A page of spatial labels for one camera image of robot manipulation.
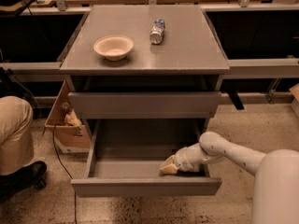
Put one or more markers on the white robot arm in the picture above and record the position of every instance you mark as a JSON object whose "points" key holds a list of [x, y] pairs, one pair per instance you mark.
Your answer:
{"points": [[276, 174]]}

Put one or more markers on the grey drawer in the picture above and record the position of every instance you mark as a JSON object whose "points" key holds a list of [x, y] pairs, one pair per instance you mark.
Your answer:
{"points": [[145, 105], [126, 154]]}

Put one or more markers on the grey top drawer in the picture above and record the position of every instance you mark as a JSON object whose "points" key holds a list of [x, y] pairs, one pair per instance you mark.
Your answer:
{"points": [[145, 105]]}

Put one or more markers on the white paper bowl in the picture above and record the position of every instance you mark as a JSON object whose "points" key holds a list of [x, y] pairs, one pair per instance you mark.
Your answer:
{"points": [[113, 47]]}

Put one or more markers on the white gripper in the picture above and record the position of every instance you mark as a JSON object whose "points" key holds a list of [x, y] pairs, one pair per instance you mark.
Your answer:
{"points": [[183, 160]]}

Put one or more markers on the wooden box on floor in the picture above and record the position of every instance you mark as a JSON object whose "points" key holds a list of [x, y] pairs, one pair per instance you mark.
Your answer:
{"points": [[69, 133]]}

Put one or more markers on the yellow toy in box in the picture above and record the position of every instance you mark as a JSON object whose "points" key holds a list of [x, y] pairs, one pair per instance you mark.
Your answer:
{"points": [[72, 119]]}

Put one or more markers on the grey drawer cabinet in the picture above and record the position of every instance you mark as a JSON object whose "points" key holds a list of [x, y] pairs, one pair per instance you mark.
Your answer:
{"points": [[189, 59]]}

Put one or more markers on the black shoe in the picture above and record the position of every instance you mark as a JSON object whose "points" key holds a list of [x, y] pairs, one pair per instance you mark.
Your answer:
{"points": [[26, 177]]}

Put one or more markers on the silver soda can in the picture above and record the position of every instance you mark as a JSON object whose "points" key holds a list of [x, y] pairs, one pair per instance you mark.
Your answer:
{"points": [[156, 35]]}

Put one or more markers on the person leg beige trousers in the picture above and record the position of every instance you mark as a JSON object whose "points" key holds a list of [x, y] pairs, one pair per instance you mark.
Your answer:
{"points": [[16, 141]]}

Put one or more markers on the grey metal rail frame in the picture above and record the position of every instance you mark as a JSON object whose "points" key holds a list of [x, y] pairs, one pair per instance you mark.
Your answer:
{"points": [[257, 43]]}

